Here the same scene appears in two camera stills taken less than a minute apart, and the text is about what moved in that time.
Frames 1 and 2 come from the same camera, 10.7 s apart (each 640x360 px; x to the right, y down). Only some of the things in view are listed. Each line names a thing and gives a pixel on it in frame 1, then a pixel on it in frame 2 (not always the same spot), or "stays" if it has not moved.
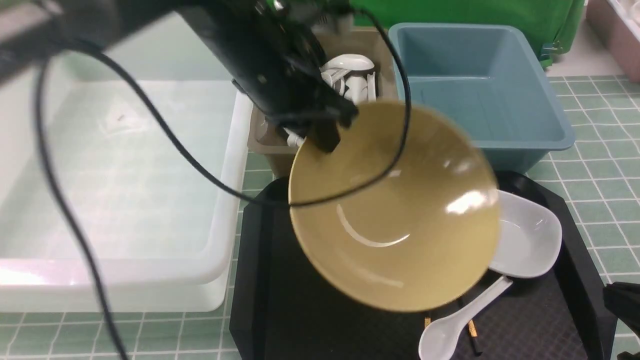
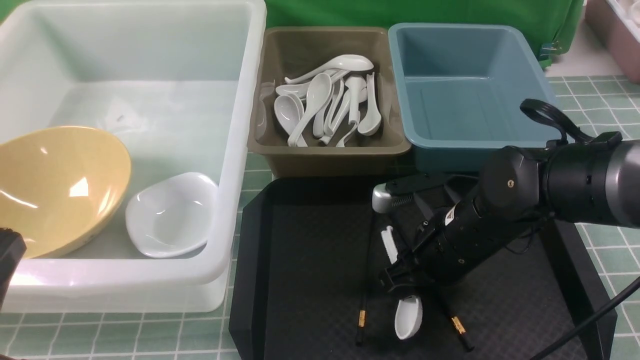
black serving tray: (284, 308) stays
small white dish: (529, 237) -> (172, 216)
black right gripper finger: (622, 299) -> (452, 242)
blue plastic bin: (489, 79) stays
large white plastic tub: (162, 237) stays
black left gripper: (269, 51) -> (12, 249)
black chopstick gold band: (473, 334) -> (456, 322)
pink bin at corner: (617, 23) stays
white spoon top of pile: (348, 62) stays
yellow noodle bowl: (417, 238) -> (59, 185)
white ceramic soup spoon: (440, 339) -> (409, 316)
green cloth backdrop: (556, 22) stays
